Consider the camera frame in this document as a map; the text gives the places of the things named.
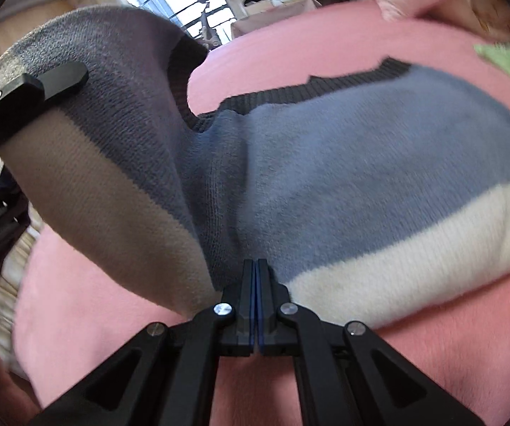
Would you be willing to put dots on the stack of folded clothes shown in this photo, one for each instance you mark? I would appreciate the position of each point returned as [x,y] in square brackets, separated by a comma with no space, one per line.
[20,253]

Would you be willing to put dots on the blue white beige knit sweater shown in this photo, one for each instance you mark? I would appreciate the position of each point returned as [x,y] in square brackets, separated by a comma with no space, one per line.
[334,164]

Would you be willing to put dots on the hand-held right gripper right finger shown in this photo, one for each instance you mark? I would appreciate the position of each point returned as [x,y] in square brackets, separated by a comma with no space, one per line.
[272,319]

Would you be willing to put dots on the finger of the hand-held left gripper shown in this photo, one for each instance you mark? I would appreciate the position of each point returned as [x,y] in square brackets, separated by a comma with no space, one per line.
[37,86]

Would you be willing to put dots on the metal stand by window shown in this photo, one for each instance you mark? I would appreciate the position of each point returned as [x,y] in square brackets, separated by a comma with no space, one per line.
[206,17]

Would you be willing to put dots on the small cloth-covered table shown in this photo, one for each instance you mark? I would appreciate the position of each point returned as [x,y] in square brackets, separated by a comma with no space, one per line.
[272,17]

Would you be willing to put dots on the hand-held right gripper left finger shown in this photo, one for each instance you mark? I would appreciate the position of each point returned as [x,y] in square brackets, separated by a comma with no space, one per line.
[237,319]

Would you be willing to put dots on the light green garment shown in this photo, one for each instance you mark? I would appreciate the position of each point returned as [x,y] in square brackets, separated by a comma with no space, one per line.
[501,57]

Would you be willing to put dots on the pink bed sheet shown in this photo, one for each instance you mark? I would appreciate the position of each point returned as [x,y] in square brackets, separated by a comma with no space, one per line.
[436,364]

